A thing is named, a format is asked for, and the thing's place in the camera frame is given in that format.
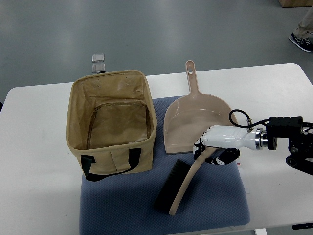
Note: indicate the pink plastic dustpan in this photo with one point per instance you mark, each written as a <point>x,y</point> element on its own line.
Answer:
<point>189,116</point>

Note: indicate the yellow fabric bag black handles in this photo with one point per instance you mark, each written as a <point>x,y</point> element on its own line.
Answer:
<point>111,124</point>

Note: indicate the wooden box corner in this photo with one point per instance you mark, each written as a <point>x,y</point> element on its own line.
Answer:
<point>295,3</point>

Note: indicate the person's dark sneaker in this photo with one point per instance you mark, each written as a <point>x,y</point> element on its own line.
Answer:
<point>302,43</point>

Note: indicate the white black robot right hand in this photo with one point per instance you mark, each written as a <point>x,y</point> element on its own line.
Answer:
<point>220,144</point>

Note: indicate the upper metal floor plate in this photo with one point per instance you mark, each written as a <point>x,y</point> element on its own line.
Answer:
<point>98,58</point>

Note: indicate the person's beige trouser leg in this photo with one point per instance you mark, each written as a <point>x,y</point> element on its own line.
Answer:
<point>305,26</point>

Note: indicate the black clamp at table edge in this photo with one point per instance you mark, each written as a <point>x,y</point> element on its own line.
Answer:
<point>302,226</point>

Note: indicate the pink hand broom black bristles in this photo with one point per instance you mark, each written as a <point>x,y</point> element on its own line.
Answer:
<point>177,182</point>

